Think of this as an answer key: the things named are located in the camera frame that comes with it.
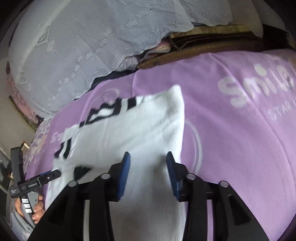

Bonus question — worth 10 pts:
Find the purple smile print blanket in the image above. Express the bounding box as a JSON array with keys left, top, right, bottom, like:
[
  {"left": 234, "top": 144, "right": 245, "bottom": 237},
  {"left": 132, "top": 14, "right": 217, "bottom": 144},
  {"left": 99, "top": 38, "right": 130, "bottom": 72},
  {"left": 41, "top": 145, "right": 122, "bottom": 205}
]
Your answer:
[{"left": 26, "top": 50, "right": 295, "bottom": 240}]

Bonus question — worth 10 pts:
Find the white black-trimmed knit sweater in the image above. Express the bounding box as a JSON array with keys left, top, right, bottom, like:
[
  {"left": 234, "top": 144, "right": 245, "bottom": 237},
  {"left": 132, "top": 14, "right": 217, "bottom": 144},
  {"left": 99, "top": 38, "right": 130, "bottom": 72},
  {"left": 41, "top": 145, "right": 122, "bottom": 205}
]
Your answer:
[{"left": 45, "top": 85, "right": 186, "bottom": 240}]

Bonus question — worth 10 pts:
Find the pink floral pillow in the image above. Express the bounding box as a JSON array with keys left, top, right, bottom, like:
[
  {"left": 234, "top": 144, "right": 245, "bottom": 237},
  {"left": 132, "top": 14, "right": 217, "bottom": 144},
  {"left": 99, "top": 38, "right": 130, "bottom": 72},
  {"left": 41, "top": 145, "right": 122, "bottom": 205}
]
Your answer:
[{"left": 6, "top": 62, "right": 43, "bottom": 128}]

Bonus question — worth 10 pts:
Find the person's left hand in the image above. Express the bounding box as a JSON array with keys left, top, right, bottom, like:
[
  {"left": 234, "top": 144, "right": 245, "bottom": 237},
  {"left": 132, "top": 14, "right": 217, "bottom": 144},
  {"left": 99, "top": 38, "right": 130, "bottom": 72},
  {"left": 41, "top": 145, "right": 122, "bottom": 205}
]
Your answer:
[{"left": 15, "top": 194, "right": 45, "bottom": 224}]

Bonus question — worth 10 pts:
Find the purple floral bed sheet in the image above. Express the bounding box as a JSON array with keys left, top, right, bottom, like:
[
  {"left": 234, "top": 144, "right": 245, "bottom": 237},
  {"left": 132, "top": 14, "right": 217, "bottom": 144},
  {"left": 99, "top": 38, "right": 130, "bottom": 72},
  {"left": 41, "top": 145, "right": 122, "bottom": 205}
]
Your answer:
[{"left": 23, "top": 118, "right": 52, "bottom": 172}]

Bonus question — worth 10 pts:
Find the white lace cover cloth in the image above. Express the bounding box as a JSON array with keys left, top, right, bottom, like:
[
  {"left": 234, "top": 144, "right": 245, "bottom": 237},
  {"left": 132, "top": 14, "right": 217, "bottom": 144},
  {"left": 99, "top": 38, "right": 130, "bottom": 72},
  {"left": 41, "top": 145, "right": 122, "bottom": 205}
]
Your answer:
[{"left": 9, "top": 1, "right": 263, "bottom": 118}]

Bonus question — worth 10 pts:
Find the woven bamboo mat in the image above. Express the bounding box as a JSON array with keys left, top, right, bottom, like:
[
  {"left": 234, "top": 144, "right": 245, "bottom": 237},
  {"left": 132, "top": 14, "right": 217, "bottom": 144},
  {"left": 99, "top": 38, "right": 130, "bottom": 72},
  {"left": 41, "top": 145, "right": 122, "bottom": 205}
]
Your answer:
[{"left": 137, "top": 25, "right": 290, "bottom": 69}]

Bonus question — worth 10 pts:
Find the pile of clothes under lace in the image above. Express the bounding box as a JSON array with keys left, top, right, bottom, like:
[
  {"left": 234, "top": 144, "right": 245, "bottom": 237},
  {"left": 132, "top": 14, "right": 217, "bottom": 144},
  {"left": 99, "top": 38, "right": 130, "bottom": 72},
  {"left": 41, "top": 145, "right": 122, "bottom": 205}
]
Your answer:
[{"left": 89, "top": 37, "right": 171, "bottom": 91}]

